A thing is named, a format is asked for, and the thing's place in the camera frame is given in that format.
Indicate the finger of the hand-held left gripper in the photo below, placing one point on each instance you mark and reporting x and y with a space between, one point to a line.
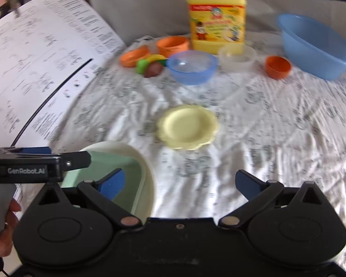
76 161
36 150

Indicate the large blue plastic basin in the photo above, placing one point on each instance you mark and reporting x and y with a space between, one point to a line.
314 46

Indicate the orange round bowl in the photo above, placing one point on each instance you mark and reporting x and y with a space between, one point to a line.
172 46

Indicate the grey cushion with navy trim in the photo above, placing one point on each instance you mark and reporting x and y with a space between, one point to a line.
144 14

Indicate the yellow detergent jug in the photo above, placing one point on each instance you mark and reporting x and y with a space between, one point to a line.
216 20

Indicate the person's left hand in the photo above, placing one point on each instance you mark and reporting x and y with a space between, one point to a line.
10 213

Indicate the dark green toy vegetable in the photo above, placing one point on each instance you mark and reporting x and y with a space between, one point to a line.
163 62

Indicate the pale green square bowl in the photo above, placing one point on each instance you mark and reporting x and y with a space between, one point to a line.
132 161

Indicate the yellow toy banana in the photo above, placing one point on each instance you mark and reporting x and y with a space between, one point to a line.
155 58

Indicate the light green toy fruit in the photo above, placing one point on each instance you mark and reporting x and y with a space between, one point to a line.
141 66

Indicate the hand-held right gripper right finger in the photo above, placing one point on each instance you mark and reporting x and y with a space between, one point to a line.
246 183

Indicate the brown toy fruit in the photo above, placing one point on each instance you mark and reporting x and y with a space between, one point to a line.
153 69

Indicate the small orange cup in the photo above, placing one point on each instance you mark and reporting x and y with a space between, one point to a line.
277 67

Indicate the white printed bed sheet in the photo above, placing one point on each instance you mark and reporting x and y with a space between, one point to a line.
262 127

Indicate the small translucent blue bowl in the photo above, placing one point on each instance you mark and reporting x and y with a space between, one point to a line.
193 67

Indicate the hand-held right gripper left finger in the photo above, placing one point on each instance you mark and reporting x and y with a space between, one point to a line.
113 182

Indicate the clear white plastic container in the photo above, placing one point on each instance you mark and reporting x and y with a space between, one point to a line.
238 57

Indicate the white printed poster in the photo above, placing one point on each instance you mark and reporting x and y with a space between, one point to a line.
31 63

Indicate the shallow orange dish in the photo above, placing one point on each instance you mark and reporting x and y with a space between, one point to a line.
134 57

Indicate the pale yellow scalloped plate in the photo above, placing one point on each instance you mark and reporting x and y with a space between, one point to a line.
187 127

